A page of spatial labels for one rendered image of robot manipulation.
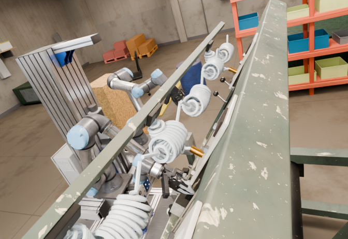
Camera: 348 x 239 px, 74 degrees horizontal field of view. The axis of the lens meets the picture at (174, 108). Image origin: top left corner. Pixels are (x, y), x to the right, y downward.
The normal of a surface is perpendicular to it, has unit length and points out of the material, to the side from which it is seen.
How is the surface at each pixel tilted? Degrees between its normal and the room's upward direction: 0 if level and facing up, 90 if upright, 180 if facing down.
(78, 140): 83
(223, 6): 90
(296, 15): 90
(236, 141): 33
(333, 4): 90
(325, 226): 0
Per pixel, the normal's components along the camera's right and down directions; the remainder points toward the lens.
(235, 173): 0.26, -0.73
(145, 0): -0.29, 0.51
